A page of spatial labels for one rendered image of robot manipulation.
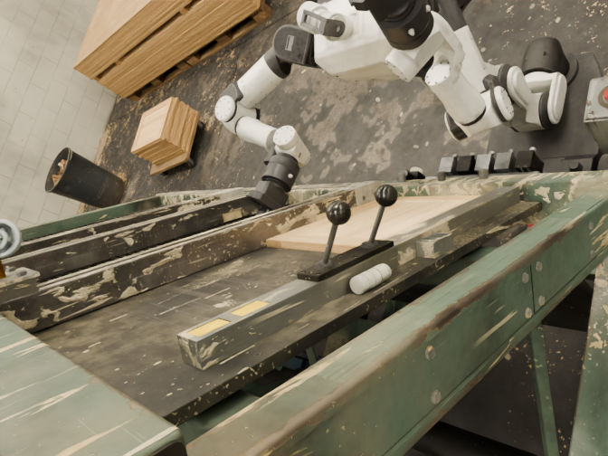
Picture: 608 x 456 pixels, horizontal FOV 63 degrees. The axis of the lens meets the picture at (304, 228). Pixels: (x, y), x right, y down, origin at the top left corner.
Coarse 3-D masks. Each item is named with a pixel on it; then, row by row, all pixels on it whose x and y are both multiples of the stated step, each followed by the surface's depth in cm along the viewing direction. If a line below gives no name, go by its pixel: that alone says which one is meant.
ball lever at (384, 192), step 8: (376, 192) 82; (384, 192) 81; (392, 192) 81; (376, 200) 82; (384, 200) 81; (392, 200) 81; (384, 208) 83; (376, 216) 84; (376, 224) 85; (376, 232) 86; (368, 240) 87; (368, 248) 87
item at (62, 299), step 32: (352, 192) 145; (256, 224) 121; (288, 224) 128; (128, 256) 104; (160, 256) 104; (192, 256) 109; (224, 256) 115; (0, 288) 84; (32, 288) 88; (64, 288) 91; (96, 288) 95; (128, 288) 99; (32, 320) 87; (64, 320) 91
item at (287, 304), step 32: (512, 192) 121; (448, 224) 101; (384, 256) 87; (416, 256) 94; (288, 288) 76; (320, 288) 76; (256, 320) 68; (288, 320) 72; (192, 352) 63; (224, 352) 64
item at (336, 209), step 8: (328, 208) 74; (336, 208) 73; (344, 208) 73; (328, 216) 74; (336, 216) 73; (344, 216) 73; (336, 224) 74; (336, 232) 76; (328, 240) 77; (328, 248) 77; (328, 256) 78; (320, 264) 79; (328, 264) 79
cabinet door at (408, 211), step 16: (352, 208) 145; (368, 208) 141; (400, 208) 134; (416, 208) 130; (432, 208) 127; (448, 208) 124; (320, 224) 129; (352, 224) 124; (368, 224) 121; (384, 224) 118; (400, 224) 115; (416, 224) 111; (272, 240) 121; (288, 240) 118; (304, 240) 115; (320, 240) 112; (336, 240) 110; (352, 240) 107
